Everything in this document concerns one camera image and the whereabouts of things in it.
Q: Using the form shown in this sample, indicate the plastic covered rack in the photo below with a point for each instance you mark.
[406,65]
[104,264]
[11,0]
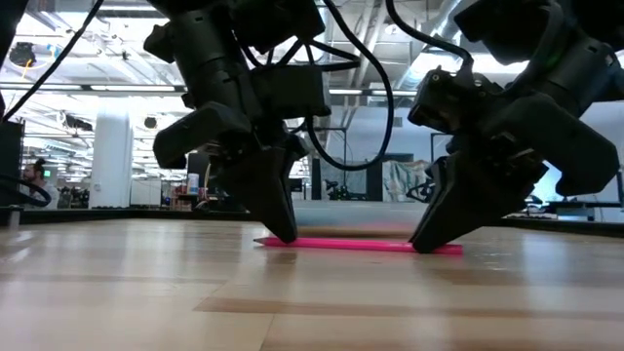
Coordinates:
[400,183]

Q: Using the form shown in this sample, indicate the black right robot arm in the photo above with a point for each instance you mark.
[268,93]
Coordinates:
[575,29]

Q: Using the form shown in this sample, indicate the black cabinet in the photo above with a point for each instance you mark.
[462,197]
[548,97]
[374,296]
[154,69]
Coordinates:
[12,156]

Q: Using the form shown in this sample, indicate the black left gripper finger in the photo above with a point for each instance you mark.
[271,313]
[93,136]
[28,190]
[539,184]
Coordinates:
[268,195]

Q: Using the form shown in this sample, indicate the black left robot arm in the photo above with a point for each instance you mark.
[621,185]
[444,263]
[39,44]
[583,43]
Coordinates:
[205,49]

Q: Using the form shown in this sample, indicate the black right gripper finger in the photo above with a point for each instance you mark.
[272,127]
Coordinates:
[478,195]

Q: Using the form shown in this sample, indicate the pink pencil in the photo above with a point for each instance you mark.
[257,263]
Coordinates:
[356,245]

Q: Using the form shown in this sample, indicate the person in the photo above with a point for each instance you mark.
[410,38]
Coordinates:
[36,178]

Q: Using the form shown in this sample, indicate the white cup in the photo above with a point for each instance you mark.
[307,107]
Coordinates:
[193,184]

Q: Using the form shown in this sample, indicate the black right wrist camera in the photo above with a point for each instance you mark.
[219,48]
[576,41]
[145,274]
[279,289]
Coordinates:
[439,102]

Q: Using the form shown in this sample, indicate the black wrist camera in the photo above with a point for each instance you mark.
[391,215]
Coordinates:
[292,92]
[439,102]

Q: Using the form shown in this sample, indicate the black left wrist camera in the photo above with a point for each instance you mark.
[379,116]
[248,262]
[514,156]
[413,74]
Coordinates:
[292,92]

